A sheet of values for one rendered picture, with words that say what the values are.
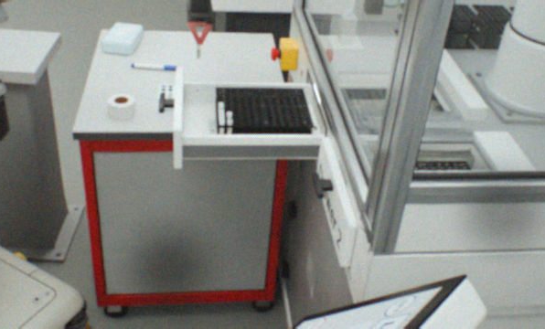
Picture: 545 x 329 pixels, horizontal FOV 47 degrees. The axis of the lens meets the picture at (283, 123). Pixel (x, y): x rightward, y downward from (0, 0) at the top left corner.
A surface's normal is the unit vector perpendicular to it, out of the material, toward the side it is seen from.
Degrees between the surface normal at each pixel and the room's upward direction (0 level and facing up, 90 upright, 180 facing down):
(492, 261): 90
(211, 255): 90
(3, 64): 0
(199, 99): 90
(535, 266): 90
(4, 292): 0
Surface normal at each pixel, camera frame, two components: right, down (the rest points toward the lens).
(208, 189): 0.12, 0.54
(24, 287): 0.08, -0.84
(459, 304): 0.54, -0.38
